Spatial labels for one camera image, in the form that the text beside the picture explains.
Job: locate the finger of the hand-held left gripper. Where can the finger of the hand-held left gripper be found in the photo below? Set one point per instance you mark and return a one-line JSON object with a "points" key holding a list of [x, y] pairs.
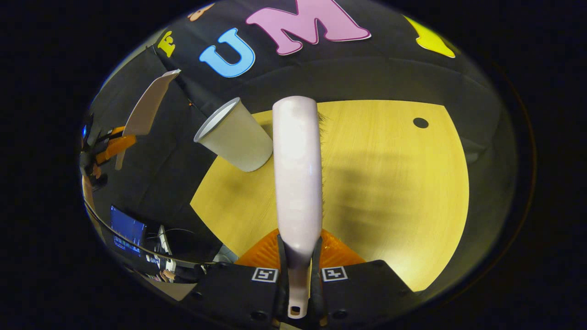
{"points": [[117, 146], [110, 134]]}

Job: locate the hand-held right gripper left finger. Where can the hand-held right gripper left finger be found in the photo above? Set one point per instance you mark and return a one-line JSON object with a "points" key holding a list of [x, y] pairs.
{"points": [[238, 286]]}

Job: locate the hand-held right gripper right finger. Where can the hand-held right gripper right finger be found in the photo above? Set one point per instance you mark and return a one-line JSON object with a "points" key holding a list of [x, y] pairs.
{"points": [[362, 288]]}

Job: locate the small pale dustpan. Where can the small pale dustpan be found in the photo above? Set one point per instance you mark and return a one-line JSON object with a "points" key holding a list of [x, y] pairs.
{"points": [[146, 107]]}

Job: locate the white garbage bin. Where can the white garbage bin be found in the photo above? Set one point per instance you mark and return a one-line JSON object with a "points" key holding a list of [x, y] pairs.
{"points": [[236, 137]]}

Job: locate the small pale broom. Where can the small pale broom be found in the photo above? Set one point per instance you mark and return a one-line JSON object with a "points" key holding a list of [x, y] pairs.
{"points": [[297, 174]]}

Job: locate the yellow wooden desktop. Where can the yellow wooden desktop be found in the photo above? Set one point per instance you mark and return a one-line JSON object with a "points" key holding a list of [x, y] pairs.
{"points": [[390, 192]]}

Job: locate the computer monitor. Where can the computer monitor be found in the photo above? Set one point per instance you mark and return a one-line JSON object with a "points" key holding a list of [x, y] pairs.
{"points": [[127, 229]]}

